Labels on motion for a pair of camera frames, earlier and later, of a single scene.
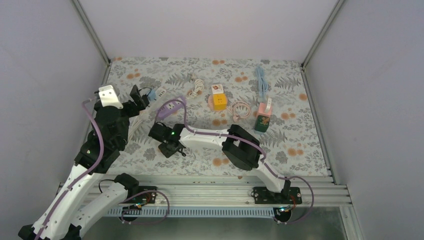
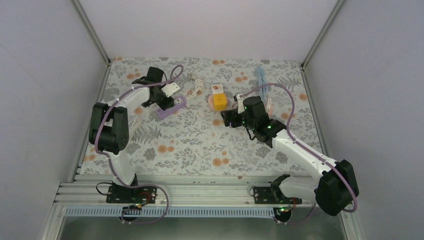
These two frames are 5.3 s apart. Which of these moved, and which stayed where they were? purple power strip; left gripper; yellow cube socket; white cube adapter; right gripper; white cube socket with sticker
Moved: left gripper; right gripper
Stayed: yellow cube socket; white cube adapter; purple power strip; white cube socket with sticker
